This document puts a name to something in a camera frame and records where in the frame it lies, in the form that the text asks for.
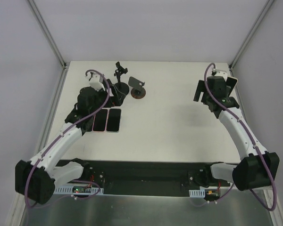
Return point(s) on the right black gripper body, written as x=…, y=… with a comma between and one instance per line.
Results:
x=199, y=92

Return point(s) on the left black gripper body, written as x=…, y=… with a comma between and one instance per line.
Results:
x=110, y=94

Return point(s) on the black round-base phone stand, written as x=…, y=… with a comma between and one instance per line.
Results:
x=122, y=87

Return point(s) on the brown round-base phone stand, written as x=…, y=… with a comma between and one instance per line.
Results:
x=138, y=91

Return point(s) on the silver-edged phone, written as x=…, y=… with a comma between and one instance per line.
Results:
x=113, y=122

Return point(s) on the pink-case phone front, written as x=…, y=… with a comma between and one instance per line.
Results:
x=100, y=121

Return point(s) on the pink-case phone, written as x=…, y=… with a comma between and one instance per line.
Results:
x=100, y=121
x=231, y=83

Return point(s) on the black phone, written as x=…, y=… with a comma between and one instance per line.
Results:
x=88, y=126

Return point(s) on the black folding phone stand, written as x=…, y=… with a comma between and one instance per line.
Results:
x=110, y=83

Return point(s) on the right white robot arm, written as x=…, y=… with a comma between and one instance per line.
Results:
x=257, y=166

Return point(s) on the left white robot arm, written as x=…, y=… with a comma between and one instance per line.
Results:
x=37, y=178

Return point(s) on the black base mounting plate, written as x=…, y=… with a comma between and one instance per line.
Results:
x=167, y=179

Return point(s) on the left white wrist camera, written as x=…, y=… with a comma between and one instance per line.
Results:
x=95, y=81

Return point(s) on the right aluminium table rail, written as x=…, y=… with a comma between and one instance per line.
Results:
x=241, y=103

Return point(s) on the right aluminium frame post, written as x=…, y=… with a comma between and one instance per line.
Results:
x=251, y=33

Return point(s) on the aluminium frame post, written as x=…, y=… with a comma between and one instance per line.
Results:
x=251, y=33
x=46, y=32

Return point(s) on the right white cable duct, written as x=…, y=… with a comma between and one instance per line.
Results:
x=197, y=193

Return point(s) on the white cable duct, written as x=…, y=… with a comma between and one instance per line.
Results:
x=197, y=193
x=78, y=190

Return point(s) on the left white cable duct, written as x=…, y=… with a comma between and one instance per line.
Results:
x=78, y=190

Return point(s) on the left aluminium frame post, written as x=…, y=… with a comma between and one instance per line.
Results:
x=46, y=32

